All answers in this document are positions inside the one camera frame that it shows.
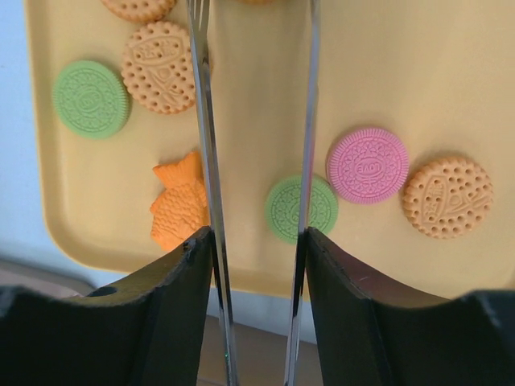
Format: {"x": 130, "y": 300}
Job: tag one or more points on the gold cookie tin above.
{"x": 43, "y": 281}

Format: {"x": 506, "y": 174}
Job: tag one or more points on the metal tongs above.
{"x": 198, "y": 17}

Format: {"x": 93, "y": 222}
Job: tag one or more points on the green cookie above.
{"x": 282, "y": 207}
{"x": 90, "y": 99}

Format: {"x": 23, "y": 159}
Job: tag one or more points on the tan biscuit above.
{"x": 157, "y": 68}
{"x": 140, "y": 11}
{"x": 448, "y": 197}

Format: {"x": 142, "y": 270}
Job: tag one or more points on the orange fish cookie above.
{"x": 182, "y": 208}

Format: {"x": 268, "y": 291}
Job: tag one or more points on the yellow plastic tray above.
{"x": 439, "y": 74}

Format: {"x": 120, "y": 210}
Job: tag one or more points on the green cookie centre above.
{"x": 282, "y": 207}

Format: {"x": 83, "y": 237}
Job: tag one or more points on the pink sandwich cookie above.
{"x": 367, "y": 165}

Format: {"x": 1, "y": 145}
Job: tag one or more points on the green cookie left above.
{"x": 90, "y": 99}

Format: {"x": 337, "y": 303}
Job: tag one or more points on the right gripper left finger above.
{"x": 145, "y": 329}

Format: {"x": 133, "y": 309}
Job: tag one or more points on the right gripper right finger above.
{"x": 374, "y": 330}

